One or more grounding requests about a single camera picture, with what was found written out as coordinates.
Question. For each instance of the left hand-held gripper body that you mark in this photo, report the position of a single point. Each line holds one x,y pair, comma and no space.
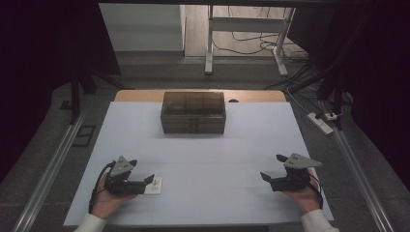
122,167

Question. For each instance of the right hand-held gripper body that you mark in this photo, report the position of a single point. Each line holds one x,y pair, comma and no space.
299,161

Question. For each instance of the small white card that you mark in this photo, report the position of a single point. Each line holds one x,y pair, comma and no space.
156,187

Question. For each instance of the brown translucent drawer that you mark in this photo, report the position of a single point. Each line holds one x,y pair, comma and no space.
175,129

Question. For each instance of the brown translucent storage box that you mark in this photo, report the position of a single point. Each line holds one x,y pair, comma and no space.
193,104

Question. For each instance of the person's right hand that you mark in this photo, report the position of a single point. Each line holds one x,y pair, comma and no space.
307,199

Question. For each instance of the person's left hand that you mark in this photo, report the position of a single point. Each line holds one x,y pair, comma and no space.
104,203

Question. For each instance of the white power strip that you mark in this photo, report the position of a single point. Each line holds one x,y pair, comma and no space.
319,123

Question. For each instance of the white plug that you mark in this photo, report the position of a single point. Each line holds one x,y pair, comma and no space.
331,116

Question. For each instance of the white paper sheet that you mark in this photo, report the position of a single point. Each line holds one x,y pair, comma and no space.
206,161

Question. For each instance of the black table grommet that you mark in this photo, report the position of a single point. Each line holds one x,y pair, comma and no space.
233,101

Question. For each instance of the black stand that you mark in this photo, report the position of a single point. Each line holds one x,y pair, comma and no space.
75,96
336,93

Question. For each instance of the dark curtain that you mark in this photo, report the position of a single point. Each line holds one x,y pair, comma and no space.
383,80
38,64

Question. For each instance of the metal floor rail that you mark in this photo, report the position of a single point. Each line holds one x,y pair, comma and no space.
48,175
362,179

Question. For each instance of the white desk frame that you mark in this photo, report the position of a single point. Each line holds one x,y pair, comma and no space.
245,24

